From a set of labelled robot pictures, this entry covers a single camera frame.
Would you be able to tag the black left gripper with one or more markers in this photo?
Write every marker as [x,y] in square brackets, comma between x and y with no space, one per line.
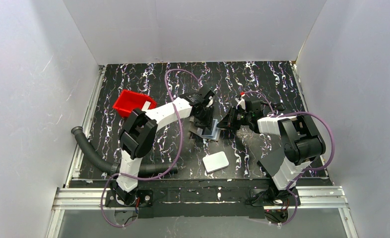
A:
[201,119]

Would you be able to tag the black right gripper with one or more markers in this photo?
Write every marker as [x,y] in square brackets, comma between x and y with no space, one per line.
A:
[232,117]

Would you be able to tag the grey leather card holder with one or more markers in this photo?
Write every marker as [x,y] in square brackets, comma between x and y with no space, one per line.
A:
[206,133]

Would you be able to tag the stack of credit cards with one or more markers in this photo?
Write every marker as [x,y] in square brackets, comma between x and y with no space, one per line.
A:
[146,106]

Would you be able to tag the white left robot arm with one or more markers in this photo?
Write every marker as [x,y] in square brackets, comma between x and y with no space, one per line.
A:
[139,130]

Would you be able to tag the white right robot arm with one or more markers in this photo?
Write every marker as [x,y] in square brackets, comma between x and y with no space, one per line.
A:
[301,141]

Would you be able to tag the silver metal tin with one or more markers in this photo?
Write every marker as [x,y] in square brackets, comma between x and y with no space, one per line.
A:
[215,162]

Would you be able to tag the black flat plate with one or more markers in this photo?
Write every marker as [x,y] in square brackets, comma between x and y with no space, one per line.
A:
[271,163]

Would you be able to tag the red plastic bin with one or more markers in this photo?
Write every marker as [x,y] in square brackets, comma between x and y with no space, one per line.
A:
[129,100]

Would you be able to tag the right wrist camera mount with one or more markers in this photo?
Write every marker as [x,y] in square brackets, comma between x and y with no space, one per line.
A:
[241,103]

